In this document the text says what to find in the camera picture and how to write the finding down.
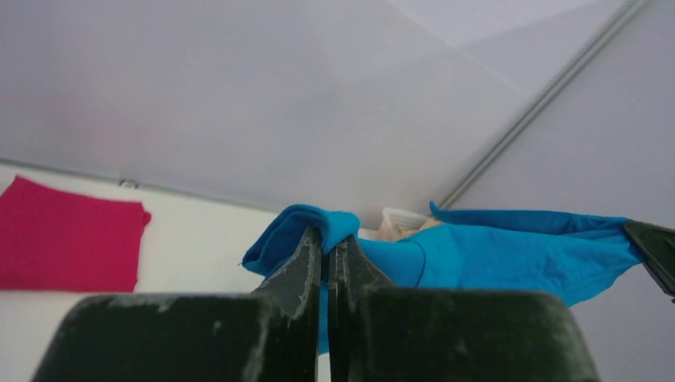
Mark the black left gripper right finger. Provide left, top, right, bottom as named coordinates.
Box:
left=327, top=237, right=599, bottom=381

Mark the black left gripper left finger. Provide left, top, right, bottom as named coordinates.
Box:
left=33, top=228, right=322, bottom=381

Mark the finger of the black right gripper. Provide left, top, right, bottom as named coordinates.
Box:
left=623, top=220, right=674, bottom=301

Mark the blue t shirt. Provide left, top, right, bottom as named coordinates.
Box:
left=241, top=201, right=646, bottom=355

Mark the beige t shirt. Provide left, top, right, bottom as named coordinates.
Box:
left=400, top=219, right=442, bottom=238

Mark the white plastic laundry basket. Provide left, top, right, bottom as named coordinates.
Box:
left=377, top=208, right=428, bottom=242

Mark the folded red t shirt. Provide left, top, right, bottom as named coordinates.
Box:
left=1, top=176, right=151, bottom=293

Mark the aluminium frame rail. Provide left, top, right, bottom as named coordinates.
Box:
left=439, top=0, right=650, bottom=208

